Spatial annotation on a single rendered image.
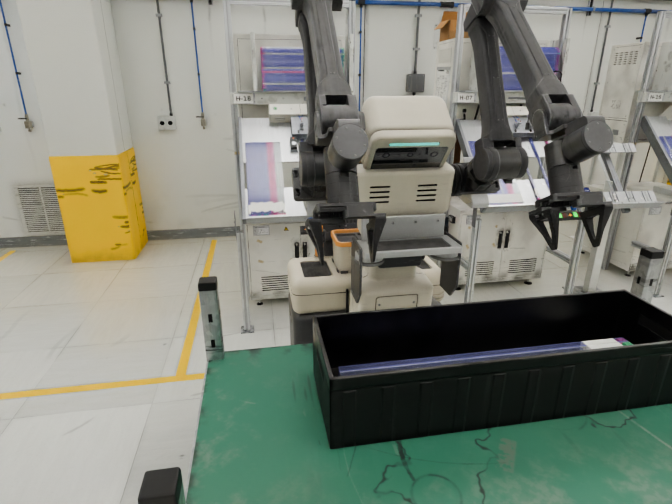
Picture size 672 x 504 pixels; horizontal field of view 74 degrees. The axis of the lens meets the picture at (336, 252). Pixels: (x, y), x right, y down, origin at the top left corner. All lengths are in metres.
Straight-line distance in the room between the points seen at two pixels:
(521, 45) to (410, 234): 0.48
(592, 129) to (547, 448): 0.52
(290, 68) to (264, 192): 0.78
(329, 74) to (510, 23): 0.44
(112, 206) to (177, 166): 0.75
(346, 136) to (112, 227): 3.62
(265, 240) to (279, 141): 0.63
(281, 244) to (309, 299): 1.47
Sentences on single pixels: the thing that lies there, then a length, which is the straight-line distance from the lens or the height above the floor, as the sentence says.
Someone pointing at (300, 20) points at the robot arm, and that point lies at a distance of 1.13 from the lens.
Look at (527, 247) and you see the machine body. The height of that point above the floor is 0.32.
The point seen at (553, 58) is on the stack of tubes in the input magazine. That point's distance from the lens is 3.51.
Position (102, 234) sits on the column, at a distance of 4.26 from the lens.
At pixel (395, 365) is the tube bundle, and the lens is 0.73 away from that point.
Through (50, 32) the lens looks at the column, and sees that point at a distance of 4.16.
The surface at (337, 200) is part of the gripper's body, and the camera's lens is 0.75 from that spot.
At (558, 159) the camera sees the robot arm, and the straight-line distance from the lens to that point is 0.94.
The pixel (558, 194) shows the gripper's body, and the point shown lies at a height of 1.22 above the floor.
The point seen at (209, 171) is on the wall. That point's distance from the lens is 4.50.
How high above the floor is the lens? 1.40
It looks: 20 degrees down
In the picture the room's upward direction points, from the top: straight up
